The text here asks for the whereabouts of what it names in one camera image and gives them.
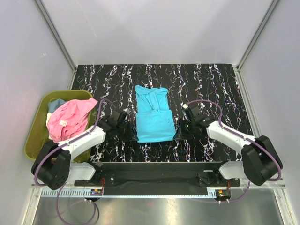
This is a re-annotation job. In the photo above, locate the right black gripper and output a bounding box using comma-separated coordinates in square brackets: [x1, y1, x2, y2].
[173, 118, 196, 141]

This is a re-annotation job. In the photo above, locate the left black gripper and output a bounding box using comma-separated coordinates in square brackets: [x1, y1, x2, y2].
[116, 119, 138, 142]

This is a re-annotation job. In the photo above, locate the cyan t shirt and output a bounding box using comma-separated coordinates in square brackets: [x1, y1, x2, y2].
[135, 85, 176, 143]

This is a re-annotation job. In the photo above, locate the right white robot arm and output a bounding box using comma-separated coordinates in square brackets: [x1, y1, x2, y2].
[174, 118, 283, 186]

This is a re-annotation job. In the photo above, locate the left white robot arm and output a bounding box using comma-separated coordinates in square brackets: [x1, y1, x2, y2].
[31, 118, 138, 190]

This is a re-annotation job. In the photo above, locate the pink t shirt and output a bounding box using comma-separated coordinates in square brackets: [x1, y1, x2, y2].
[47, 97, 97, 143]

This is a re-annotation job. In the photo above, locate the grey blue t shirt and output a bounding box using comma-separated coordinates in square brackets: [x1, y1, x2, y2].
[48, 98, 66, 113]

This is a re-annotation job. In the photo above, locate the white t shirt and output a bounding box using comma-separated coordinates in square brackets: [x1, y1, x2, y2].
[46, 112, 52, 126]

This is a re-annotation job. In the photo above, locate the right small circuit board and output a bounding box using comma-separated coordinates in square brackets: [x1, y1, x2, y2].
[217, 189, 231, 197]

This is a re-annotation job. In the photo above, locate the small circuit board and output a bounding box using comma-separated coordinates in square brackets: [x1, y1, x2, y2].
[90, 189, 103, 196]
[217, 189, 231, 197]

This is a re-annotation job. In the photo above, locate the left small circuit board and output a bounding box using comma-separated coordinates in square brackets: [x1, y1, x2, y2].
[90, 189, 103, 196]

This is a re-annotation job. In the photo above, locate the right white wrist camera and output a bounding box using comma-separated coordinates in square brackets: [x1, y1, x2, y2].
[182, 104, 204, 123]

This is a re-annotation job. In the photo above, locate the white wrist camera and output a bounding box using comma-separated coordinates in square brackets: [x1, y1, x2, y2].
[182, 104, 204, 123]
[111, 108, 130, 124]

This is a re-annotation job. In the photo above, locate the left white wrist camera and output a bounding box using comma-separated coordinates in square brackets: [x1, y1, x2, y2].
[111, 108, 130, 124]

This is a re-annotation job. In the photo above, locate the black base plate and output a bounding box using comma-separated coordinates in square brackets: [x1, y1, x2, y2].
[45, 161, 270, 196]

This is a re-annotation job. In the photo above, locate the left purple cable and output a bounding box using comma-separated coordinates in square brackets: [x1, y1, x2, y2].
[34, 98, 118, 223]

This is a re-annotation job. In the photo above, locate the white slotted cable duct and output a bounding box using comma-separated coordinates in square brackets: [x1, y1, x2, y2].
[41, 188, 101, 198]

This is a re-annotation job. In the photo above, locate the left aluminium corner post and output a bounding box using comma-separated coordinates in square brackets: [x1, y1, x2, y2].
[32, 0, 78, 73]

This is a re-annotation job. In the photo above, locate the aluminium corner post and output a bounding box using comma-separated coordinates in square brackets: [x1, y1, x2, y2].
[32, 0, 78, 73]
[236, 0, 281, 71]

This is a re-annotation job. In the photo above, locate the right aluminium corner post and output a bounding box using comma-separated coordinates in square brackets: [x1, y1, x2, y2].
[236, 0, 281, 71]

